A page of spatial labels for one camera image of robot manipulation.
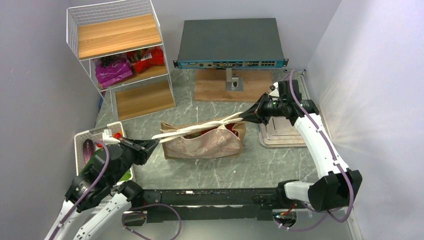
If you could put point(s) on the brown burlap grocery bag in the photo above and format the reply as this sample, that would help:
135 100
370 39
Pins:
202 140

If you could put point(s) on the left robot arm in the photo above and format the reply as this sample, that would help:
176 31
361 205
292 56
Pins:
76 219

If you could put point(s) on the red candy bag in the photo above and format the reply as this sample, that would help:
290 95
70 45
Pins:
233 128

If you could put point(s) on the dark network switch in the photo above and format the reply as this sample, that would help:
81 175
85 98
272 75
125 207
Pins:
242 43

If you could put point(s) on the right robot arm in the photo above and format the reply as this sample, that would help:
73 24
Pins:
337 184

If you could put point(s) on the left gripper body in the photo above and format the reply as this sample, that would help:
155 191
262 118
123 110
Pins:
135 154

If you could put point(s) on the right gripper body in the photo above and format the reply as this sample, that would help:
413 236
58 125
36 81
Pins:
275 108

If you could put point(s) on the metal tray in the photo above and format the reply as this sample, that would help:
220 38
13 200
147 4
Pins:
279 133

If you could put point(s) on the red snack bag upper shelf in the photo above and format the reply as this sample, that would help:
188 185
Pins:
143 59

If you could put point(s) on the purple snack bag upper shelf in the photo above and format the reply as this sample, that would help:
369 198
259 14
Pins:
117 70

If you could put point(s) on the white perforated basket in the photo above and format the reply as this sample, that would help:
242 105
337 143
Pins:
92 134

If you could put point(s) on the white wire shelf rack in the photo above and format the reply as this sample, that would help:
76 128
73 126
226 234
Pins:
97 32

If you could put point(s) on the wooden board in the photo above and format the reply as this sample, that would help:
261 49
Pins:
210 85

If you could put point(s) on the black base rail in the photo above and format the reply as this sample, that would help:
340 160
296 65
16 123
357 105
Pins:
261 204

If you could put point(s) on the purple eggplant toy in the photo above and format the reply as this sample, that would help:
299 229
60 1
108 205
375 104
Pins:
87 150

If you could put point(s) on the metal stand bracket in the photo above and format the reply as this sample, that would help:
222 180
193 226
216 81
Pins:
233 83

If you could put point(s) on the green lettuce toy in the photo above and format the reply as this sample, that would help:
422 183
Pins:
127 176

